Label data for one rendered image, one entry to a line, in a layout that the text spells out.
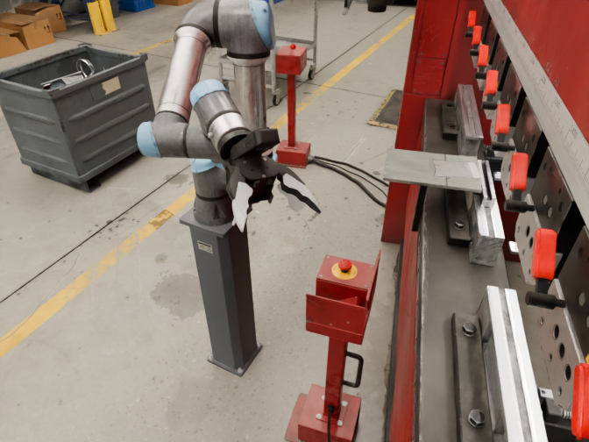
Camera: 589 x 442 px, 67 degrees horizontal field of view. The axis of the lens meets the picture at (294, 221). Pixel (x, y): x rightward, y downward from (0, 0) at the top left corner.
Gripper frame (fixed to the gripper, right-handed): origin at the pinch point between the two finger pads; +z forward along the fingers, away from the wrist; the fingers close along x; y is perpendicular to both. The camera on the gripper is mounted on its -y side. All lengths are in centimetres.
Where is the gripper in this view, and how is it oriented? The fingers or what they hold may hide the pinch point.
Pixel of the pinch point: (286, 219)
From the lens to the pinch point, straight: 72.3
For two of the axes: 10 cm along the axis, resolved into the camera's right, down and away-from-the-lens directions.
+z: 4.5, 7.7, -4.5
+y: -2.9, 6.0, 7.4
